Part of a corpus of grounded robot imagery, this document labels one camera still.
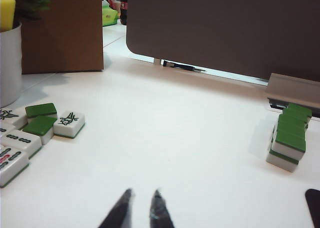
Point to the green artificial plant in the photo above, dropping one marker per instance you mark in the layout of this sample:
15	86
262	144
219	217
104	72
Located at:
30	3

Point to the bird print mahjong tile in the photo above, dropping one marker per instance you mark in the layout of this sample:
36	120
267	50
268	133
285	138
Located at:
12	118
68	120

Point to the red bamboo mahjong tile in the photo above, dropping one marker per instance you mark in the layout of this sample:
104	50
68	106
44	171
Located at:
12	163

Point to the green-backed white mahjong tile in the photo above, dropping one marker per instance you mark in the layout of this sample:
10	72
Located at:
292	129
298	109
281	161
295	120
290	142
40	125
41	109

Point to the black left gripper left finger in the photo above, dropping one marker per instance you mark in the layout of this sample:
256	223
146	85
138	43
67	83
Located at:
120	213

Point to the beige mahjong tile rack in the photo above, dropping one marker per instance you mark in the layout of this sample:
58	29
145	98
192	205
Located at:
292	85

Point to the two bamboo mahjong tile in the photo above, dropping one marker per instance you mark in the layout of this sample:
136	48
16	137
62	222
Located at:
20	139

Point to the grey desk divider panel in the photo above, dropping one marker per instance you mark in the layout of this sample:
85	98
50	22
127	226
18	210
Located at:
225	26

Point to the dark cola bottle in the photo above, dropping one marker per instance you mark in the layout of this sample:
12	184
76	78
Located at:
123	11

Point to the brown cardboard box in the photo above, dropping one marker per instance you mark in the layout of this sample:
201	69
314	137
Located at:
65	33

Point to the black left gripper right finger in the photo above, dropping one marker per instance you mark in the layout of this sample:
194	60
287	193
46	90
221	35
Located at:
160	215

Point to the yellow sponge block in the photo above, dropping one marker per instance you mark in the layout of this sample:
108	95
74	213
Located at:
6	11

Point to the white plant pot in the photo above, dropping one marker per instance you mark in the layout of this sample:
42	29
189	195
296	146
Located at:
10	68

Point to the white mahjong tile dark marks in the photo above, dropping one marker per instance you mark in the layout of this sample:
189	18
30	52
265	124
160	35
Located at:
5	131

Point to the black fabric table mat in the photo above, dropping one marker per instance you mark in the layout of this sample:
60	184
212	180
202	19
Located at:
315	208

